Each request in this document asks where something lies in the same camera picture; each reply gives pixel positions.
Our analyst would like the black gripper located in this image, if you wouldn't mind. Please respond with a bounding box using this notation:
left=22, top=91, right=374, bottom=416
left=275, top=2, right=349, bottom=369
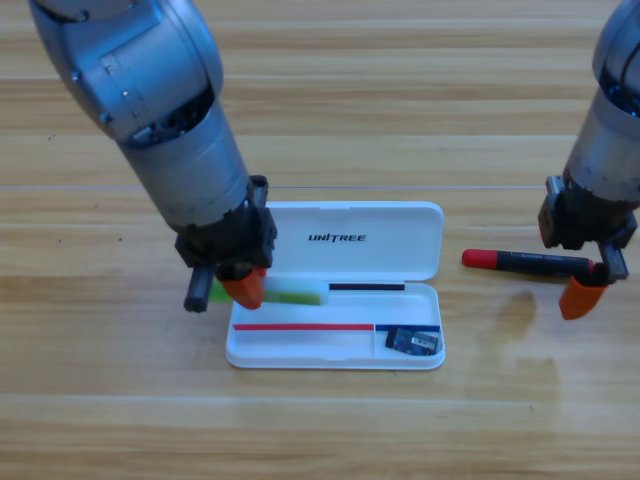
left=174, top=174, right=279, bottom=312
left=538, top=174, right=636, bottom=321

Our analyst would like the green and white eraser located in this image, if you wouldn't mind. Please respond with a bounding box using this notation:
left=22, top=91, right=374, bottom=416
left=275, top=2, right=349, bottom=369
left=207, top=277, right=331, bottom=307

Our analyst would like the white Unitree pencil case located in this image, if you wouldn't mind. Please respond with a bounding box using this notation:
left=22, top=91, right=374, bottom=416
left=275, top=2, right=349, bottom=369
left=225, top=200, right=446, bottom=371

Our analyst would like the black marker with red cap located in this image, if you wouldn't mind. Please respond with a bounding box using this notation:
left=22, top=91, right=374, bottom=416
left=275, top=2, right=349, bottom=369
left=461, top=248, right=596, bottom=277

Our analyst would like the small black sharpener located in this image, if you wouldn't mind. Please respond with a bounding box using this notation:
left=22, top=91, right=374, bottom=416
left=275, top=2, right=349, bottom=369
left=383, top=327, right=440, bottom=357

